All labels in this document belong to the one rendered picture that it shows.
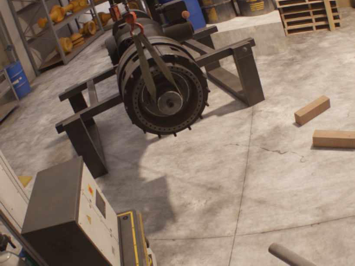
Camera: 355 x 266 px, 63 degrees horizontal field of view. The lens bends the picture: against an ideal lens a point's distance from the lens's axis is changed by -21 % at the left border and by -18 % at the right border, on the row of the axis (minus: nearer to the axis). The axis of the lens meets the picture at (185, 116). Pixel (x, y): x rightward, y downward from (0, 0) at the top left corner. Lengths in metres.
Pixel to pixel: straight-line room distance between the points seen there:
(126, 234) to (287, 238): 0.98
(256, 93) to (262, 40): 1.31
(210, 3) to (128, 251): 3.92
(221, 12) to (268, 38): 0.90
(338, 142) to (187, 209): 1.26
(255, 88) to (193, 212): 1.50
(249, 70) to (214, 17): 1.92
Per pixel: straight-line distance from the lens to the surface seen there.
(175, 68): 2.00
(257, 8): 5.03
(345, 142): 2.65
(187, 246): 2.27
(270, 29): 4.56
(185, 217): 2.47
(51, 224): 1.54
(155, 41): 2.31
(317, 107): 3.07
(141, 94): 2.12
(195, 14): 4.84
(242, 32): 4.59
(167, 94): 1.98
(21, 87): 8.17
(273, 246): 0.95
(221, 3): 5.08
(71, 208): 1.56
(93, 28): 10.70
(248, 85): 3.39
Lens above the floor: 1.66
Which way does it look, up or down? 27 degrees down
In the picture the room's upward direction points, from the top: 20 degrees counter-clockwise
